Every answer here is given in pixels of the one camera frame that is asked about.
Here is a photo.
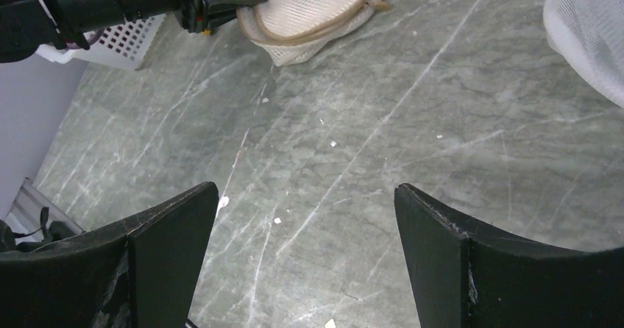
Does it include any white plastic basket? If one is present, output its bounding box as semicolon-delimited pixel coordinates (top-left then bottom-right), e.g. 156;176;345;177
36;14;166;71

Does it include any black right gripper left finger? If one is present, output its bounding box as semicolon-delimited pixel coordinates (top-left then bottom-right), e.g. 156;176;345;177
1;182;219;327

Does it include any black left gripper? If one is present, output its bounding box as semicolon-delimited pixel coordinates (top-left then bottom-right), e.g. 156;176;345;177
1;0;268;63

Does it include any beige mesh laundry bag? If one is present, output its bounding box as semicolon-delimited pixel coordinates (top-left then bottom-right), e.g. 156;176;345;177
237;0;391;66

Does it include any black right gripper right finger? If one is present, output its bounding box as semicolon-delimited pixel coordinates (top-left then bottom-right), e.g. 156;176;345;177
394;183;623;327

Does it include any white mesh bag red zipper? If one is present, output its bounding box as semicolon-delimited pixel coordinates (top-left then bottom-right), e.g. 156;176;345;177
542;0;623;107

